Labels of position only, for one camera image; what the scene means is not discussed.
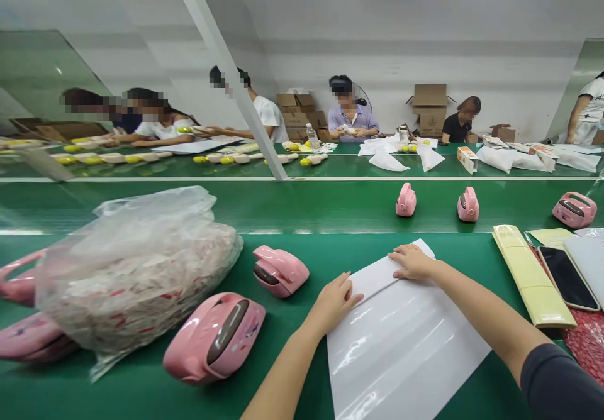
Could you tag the person's right hand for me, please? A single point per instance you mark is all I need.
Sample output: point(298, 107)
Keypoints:
point(420, 263)

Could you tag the person's left hand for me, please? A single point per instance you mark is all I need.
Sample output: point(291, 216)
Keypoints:
point(336, 299)

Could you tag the white plastic sheet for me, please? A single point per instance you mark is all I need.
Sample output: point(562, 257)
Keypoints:
point(382, 274)

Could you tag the stack of white glossy bags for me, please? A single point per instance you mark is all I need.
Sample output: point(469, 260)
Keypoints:
point(406, 349)

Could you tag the pink handbag-shaped toy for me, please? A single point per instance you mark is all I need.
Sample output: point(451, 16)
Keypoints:
point(405, 200)
point(23, 340)
point(468, 205)
point(282, 271)
point(16, 281)
point(573, 211)
point(214, 340)

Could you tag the long cream yellow box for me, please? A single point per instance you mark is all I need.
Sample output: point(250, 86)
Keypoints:
point(526, 274)

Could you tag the pile of white pouches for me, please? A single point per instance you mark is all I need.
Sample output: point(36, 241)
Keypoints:
point(406, 153)

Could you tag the orange white carton box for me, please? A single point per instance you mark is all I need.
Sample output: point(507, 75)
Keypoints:
point(467, 159)

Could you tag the small clear bottle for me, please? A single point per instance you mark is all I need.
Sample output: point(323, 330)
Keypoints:
point(403, 134)

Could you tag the pale yellow paper sheet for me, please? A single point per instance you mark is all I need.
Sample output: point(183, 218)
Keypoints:
point(549, 238)

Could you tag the black smartphone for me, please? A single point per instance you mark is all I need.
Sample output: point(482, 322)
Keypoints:
point(567, 277)

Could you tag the small brown carton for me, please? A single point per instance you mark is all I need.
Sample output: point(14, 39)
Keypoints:
point(504, 133)

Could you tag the tall stack of brown cartons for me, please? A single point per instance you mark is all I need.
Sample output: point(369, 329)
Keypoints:
point(430, 109)

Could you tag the pile of white padded bags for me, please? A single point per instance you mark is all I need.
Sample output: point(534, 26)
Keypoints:
point(538, 158)

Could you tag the clear water bottle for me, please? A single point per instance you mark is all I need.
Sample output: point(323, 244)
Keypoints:
point(313, 138)

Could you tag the grey flat sheet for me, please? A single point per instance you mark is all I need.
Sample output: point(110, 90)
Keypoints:
point(590, 257)

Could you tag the black standing fan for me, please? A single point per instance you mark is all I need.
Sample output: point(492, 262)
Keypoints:
point(364, 97)

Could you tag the red bubble wrap sheet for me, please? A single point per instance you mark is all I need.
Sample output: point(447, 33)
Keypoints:
point(587, 332)

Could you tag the clear bag of paper packets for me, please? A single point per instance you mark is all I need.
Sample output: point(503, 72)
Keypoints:
point(137, 278)

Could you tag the row of cream yellow toys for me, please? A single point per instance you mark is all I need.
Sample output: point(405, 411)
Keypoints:
point(141, 157)

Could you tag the white slanted support beam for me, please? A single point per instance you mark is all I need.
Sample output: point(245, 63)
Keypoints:
point(226, 73)

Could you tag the open flat brown carton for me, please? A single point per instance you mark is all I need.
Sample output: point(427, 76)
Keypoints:
point(56, 130)

